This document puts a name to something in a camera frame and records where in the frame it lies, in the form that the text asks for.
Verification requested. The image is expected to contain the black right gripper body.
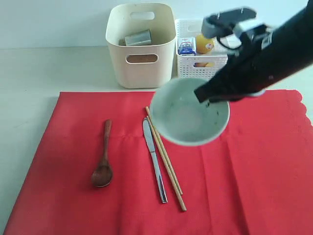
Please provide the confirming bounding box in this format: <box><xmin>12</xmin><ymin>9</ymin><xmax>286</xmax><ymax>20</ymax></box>
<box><xmin>194</xmin><ymin>52</ymin><xmax>277</xmax><ymax>103</ymax></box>

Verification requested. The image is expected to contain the orange fried food piece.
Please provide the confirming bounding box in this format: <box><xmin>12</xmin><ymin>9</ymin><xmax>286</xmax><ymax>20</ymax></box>
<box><xmin>194</xmin><ymin>63</ymin><xmax>207</xmax><ymax>68</ymax></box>

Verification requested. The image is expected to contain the yellow lemon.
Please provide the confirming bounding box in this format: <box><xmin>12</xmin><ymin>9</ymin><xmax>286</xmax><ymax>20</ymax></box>
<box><xmin>196</xmin><ymin>34</ymin><xmax>214</xmax><ymax>54</ymax></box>

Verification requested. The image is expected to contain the blue white milk carton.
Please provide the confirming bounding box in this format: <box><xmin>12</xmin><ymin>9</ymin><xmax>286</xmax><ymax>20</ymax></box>
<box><xmin>178</xmin><ymin>37</ymin><xmax>197</xmax><ymax>56</ymax></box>

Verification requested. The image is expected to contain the pale green ceramic bowl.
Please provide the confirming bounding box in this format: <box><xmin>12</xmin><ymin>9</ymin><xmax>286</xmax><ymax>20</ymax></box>
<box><xmin>149</xmin><ymin>78</ymin><xmax>230</xmax><ymax>146</ymax></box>

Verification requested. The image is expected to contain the red tablecloth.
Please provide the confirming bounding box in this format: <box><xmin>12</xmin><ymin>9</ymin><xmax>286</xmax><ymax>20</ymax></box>
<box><xmin>4</xmin><ymin>90</ymin><xmax>313</xmax><ymax>235</ymax></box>

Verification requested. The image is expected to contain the brown wooden plate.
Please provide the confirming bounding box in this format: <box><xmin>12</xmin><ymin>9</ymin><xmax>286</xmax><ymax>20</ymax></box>
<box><xmin>126</xmin><ymin>54</ymin><xmax>158</xmax><ymax>64</ymax></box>

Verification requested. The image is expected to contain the stainless steel cup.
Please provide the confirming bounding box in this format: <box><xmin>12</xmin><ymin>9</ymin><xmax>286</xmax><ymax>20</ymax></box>
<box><xmin>119</xmin><ymin>29</ymin><xmax>152</xmax><ymax>46</ymax></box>

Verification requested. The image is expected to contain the wooden chopstick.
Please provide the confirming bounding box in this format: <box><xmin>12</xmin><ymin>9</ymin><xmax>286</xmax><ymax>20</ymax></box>
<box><xmin>147</xmin><ymin>116</ymin><xmax>187</xmax><ymax>212</ymax></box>
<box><xmin>145</xmin><ymin>106</ymin><xmax>183</xmax><ymax>195</ymax></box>

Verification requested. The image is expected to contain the stainless steel table knife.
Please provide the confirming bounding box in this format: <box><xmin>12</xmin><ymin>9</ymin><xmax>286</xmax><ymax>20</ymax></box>
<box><xmin>142</xmin><ymin>117</ymin><xmax>168</xmax><ymax>204</ymax></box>

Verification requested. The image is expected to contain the brown wooden spoon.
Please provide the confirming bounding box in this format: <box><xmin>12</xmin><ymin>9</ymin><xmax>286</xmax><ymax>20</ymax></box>
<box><xmin>91</xmin><ymin>119</ymin><xmax>113</xmax><ymax>188</ymax></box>

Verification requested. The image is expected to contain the orange cheese wedge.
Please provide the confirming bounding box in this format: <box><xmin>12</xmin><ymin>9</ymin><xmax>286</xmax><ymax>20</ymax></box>
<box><xmin>205</xmin><ymin>62</ymin><xmax>215</xmax><ymax>68</ymax></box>

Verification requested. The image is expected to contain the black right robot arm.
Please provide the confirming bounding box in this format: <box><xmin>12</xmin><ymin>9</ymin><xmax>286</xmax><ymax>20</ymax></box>
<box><xmin>194</xmin><ymin>0</ymin><xmax>313</xmax><ymax>103</ymax></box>

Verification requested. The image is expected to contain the white lattice plastic basket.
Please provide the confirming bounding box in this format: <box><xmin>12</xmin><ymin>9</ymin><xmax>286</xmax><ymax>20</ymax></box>
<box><xmin>175</xmin><ymin>19</ymin><xmax>227</xmax><ymax>79</ymax></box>

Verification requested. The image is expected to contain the cream plastic bin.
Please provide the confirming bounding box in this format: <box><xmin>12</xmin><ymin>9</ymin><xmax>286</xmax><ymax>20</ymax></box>
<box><xmin>106</xmin><ymin>3</ymin><xmax>176</xmax><ymax>89</ymax></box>

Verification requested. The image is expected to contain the black cable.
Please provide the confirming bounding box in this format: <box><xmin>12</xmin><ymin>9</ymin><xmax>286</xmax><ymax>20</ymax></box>
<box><xmin>216</xmin><ymin>35</ymin><xmax>242</xmax><ymax>49</ymax></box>

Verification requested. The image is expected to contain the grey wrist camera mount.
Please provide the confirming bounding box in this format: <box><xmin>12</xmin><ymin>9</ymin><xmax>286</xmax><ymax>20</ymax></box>
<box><xmin>201</xmin><ymin>7</ymin><xmax>269</xmax><ymax>42</ymax></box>

